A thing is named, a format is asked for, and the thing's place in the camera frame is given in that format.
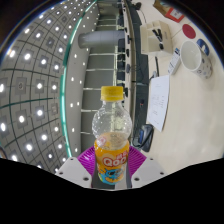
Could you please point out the flat round red coaster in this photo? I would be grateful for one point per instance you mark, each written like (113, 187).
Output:
(189, 31)

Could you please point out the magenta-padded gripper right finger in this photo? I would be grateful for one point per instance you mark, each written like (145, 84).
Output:
(148, 170)

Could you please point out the yellow-capped orange drink bottle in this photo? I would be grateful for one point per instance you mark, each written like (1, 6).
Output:
(111, 156)

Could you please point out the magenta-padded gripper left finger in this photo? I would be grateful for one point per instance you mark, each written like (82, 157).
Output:
(71, 170)

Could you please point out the ceiling lights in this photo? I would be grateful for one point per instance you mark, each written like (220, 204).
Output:
(40, 86)

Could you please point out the long grey conference desk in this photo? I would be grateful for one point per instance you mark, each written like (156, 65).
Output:
(141, 80)

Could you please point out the white printed paper sheet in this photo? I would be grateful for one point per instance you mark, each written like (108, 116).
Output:
(158, 100)

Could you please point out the white open organizer box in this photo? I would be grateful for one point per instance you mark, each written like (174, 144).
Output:
(150, 38)

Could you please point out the black office chairs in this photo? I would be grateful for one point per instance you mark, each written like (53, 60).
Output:
(121, 58)

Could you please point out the brown cardboard box red label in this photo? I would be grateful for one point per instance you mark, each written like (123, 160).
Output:
(175, 14)

